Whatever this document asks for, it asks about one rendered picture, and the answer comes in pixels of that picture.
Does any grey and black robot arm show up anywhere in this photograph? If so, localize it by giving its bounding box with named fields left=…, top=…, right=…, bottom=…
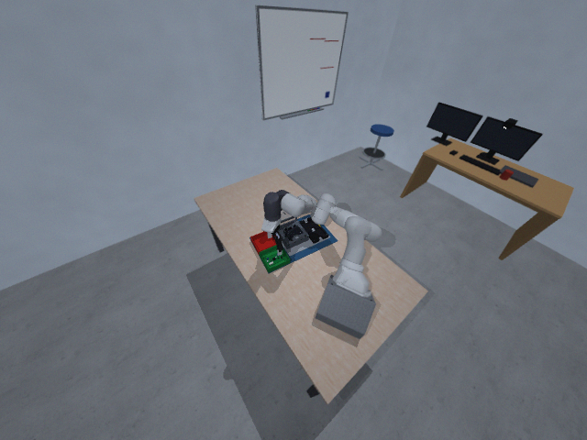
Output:
left=261, top=190, right=382, bottom=298

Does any green open bin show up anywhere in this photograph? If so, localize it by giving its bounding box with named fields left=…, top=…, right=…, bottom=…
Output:
left=259, top=245, right=291, bottom=273

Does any green circuit board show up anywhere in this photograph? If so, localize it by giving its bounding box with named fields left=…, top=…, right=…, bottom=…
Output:
left=265, top=253, right=284, bottom=266

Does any red bin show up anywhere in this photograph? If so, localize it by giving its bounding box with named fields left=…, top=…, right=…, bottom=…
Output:
left=250, top=231, right=276, bottom=254

